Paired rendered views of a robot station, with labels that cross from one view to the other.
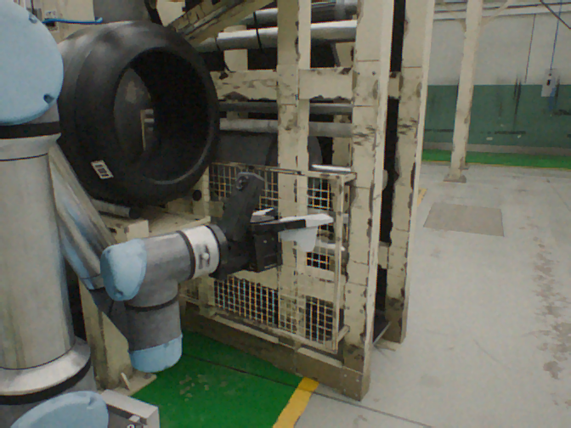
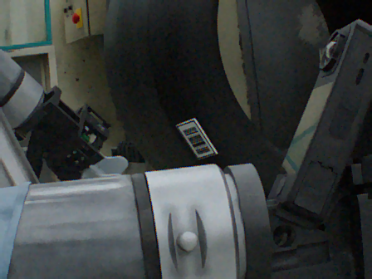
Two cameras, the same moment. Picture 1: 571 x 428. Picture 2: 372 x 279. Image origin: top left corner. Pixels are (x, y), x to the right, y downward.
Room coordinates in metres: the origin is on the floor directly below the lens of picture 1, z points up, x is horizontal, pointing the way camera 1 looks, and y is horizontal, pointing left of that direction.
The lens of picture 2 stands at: (0.25, -0.11, 1.12)
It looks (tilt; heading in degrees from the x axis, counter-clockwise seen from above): 3 degrees down; 34
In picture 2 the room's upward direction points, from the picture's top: 6 degrees counter-clockwise
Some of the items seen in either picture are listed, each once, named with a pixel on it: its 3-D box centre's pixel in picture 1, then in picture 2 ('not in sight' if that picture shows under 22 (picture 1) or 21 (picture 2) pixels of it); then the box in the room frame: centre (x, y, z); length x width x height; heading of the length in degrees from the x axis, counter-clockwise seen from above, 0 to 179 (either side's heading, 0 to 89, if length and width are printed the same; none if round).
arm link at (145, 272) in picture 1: (147, 266); (52, 258); (0.56, 0.19, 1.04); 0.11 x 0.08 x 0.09; 130
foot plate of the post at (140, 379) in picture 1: (113, 380); not in sight; (1.67, 0.77, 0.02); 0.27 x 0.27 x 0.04; 57
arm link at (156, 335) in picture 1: (149, 323); not in sight; (0.57, 0.20, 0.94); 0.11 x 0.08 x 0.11; 40
